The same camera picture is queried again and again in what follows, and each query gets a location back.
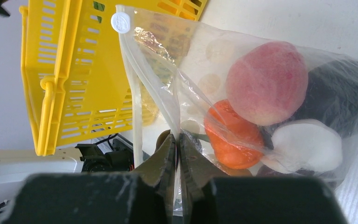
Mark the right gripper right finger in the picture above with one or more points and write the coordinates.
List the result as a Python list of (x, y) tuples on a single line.
[(210, 196)]

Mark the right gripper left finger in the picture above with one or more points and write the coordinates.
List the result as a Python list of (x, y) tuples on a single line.
[(142, 196)]

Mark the orange pumpkin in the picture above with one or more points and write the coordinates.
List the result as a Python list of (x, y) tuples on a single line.
[(230, 135)]

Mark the clear zip top bag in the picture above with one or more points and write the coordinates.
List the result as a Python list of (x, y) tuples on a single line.
[(177, 68)]

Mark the white garlic bulb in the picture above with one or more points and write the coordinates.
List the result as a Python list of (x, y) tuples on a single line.
[(304, 144)]

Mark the pink peach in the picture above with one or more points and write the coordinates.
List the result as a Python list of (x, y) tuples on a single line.
[(268, 84)]

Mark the yellow plastic basket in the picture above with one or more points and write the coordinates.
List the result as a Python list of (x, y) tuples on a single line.
[(74, 80)]

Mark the dark purple eggplant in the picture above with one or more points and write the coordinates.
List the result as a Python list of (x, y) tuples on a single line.
[(332, 97)]

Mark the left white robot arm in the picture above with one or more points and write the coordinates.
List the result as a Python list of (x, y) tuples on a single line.
[(17, 165)]

